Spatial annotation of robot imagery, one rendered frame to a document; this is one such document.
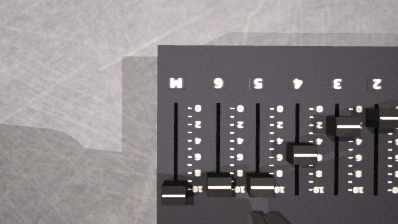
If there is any dark grey lighting desk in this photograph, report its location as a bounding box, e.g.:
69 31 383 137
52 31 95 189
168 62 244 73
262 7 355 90
157 45 398 224

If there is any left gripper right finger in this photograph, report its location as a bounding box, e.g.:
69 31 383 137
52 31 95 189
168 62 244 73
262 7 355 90
264 213 286 224

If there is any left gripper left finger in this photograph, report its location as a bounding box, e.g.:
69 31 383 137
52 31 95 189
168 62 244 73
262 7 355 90
248 213 268 224

